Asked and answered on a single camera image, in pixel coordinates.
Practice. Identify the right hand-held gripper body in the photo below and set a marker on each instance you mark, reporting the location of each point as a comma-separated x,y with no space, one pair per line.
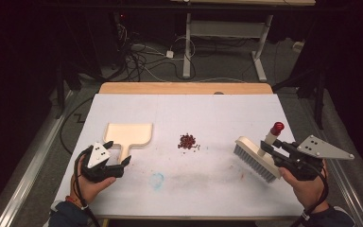
299,165

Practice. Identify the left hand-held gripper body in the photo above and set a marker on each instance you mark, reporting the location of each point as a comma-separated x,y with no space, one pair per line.
99,157

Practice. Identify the cream brush with red cap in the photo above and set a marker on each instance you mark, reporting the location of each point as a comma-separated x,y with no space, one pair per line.
255,155

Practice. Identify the cream dustpan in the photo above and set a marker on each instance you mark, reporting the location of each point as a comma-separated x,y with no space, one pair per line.
129,134

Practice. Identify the person's right hand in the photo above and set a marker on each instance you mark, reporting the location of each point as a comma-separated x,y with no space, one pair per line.
308,192

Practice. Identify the person's left hand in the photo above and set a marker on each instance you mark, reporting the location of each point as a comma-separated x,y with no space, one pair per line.
88,189

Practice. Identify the white table cover sheet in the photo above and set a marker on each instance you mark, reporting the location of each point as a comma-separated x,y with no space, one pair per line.
182,183

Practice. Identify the black tripod stand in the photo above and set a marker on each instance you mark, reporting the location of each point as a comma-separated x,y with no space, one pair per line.
319,94

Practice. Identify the pile of red beans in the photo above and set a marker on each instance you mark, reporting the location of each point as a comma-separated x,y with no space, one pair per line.
187,142

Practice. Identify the black metal stand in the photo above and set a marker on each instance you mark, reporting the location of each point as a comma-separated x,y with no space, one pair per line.
60,94

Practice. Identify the wooden table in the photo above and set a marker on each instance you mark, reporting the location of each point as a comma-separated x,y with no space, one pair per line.
182,88

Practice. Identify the white power adapter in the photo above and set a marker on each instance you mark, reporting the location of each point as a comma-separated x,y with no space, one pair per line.
169,54

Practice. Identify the silver metal floor rail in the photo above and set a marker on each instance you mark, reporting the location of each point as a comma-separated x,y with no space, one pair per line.
349,189
28,176

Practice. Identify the white metal desk frame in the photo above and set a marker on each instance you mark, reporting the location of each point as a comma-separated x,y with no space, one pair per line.
186,47

